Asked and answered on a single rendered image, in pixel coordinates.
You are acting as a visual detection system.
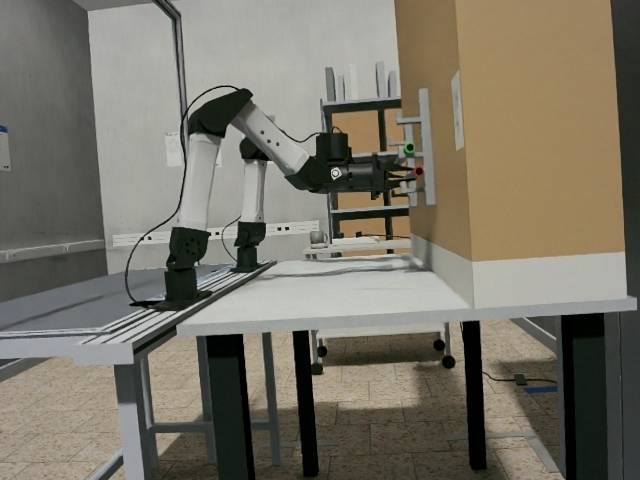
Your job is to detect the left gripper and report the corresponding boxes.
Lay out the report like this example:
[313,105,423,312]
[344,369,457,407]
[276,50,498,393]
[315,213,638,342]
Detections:
[351,172,404,200]

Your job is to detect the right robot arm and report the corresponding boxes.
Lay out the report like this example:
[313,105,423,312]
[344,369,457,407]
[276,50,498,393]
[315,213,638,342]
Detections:
[148,88,352,312]

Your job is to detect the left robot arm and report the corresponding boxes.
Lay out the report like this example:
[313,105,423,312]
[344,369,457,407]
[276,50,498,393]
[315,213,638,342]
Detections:
[230,137,270,272]

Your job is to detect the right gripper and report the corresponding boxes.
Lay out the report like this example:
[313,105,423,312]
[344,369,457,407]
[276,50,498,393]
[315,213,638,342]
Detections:
[348,152,416,199]

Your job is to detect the grey metal post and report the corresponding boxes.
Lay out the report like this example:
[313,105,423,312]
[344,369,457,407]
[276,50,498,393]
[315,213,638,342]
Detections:
[171,19,190,176]

